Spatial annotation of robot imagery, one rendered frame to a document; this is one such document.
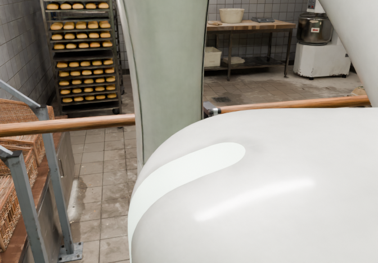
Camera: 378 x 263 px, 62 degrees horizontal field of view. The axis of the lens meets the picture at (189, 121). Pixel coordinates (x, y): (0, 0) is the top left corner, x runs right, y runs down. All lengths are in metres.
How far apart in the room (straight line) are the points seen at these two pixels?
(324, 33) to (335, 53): 0.45
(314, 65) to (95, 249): 4.58
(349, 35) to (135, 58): 0.22
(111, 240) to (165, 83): 1.89
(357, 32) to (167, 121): 0.22
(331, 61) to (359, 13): 5.61
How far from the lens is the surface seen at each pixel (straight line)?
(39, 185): 1.77
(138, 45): 0.37
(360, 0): 0.28
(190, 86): 0.38
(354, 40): 0.28
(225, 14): 5.51
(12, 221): 1.53
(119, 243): 2.18
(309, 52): 5.67
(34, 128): 0.79
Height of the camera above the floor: 1.50
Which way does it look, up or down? 23 degrees down
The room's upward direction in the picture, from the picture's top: straight up
